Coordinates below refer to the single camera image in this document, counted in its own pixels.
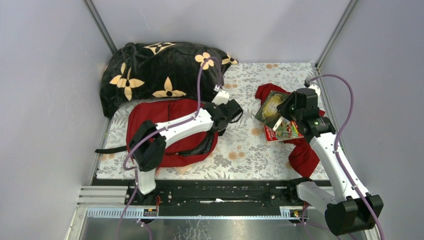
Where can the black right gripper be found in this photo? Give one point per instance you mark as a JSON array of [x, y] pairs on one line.
[[283, 107]]

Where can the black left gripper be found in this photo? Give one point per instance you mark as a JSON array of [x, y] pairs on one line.
[[234, 110]]

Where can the red treehouse book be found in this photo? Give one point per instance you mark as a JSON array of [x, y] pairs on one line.
[[285, 132]]

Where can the dark green gold book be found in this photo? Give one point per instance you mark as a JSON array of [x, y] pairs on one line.
[[268, 112]]

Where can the red student backpack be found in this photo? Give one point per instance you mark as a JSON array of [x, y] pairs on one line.
[[187, 151]]

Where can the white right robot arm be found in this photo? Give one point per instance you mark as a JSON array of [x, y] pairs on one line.
[[350, 208]]

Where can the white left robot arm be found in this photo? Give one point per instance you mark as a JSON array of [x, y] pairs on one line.
[[175, 133]]

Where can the floral table mat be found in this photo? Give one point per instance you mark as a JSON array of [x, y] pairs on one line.
[[242, 153]]

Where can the red cloth garment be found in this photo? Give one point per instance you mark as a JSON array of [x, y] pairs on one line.
[[302, 158]]

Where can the black floral blanket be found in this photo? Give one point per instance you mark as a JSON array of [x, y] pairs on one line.
[[140, 71]]

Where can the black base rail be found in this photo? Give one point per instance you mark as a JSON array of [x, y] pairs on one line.
[[216, 198]]

